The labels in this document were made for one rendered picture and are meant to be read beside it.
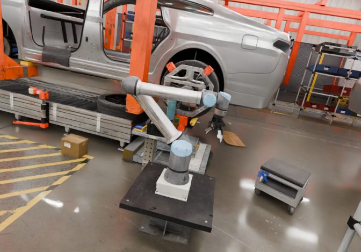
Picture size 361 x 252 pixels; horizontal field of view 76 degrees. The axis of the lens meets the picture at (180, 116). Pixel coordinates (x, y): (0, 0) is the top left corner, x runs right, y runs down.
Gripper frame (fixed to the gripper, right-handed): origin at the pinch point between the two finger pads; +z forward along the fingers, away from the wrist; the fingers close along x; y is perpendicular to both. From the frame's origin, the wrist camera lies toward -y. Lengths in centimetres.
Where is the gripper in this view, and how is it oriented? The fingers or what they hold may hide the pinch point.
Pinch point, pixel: (213, 138)
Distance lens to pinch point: 183.6
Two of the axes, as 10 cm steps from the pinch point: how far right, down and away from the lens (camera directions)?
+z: -2.4, 9.3, 2.7
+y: -7.0, 0.3, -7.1
